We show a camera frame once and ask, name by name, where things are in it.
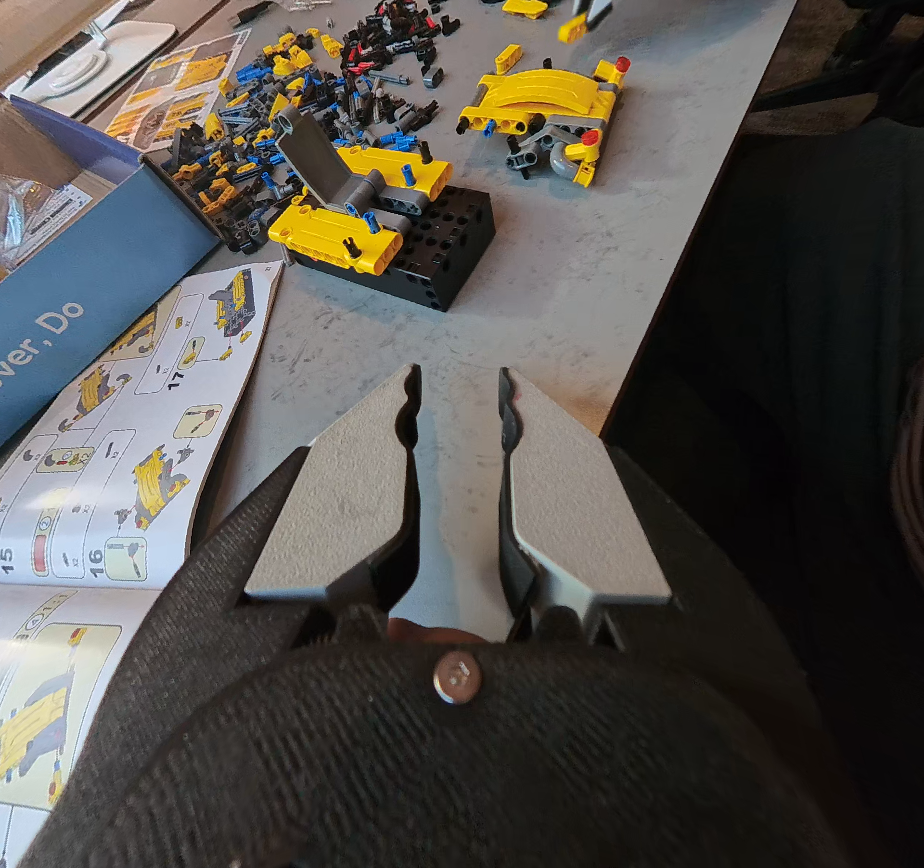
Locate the yellow and grey car assembly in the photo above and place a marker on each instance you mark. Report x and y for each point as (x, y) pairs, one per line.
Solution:
(534, 92)

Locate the yellow sticker sheet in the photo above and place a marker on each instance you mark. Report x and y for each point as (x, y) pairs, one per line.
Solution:
(180, 81)

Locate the instruction booklet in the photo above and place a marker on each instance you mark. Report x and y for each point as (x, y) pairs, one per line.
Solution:
(144, 449)

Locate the small yellow connector piece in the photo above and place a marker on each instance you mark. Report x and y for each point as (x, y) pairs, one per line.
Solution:
(507, 56)
(572, 30)

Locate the long dark grey axle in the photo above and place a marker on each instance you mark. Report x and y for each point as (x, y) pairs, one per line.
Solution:
(393, 78)

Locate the black block with yellow panels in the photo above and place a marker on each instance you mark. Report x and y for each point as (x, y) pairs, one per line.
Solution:
(447, 247)

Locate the clear bags with parts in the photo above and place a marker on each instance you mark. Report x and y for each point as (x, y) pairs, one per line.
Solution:
(29, 225)

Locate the blue kit box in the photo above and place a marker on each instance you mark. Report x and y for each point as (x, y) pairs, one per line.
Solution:
(94, 268)

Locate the yellow curved panel piece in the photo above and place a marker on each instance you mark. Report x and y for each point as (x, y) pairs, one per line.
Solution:
(525, 6)

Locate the white stand base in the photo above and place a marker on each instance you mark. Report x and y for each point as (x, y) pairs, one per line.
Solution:
(130, 41)

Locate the person's dark trousers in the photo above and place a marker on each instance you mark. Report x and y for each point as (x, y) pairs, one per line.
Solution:
(758, 377)

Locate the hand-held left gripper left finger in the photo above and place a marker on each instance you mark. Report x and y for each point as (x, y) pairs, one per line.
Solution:
(339, 514)

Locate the small dark grey sleeve piece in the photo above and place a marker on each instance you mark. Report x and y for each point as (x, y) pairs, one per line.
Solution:
(434, 78)

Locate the black office chair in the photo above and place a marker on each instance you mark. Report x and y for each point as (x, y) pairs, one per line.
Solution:
(866, 16)

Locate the pile of mixed building pieces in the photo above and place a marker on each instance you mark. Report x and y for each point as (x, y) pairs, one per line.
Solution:
(238, 153)

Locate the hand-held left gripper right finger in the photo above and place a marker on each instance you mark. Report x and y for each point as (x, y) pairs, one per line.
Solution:
(585, 514)

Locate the pile of black red pins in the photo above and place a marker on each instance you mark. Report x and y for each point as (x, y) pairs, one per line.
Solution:
(390, 34)

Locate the black elbow connector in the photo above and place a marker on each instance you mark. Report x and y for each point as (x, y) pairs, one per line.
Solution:
(451, 24)

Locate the grey desk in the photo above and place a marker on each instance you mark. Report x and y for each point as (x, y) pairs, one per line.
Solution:
(577, 268)

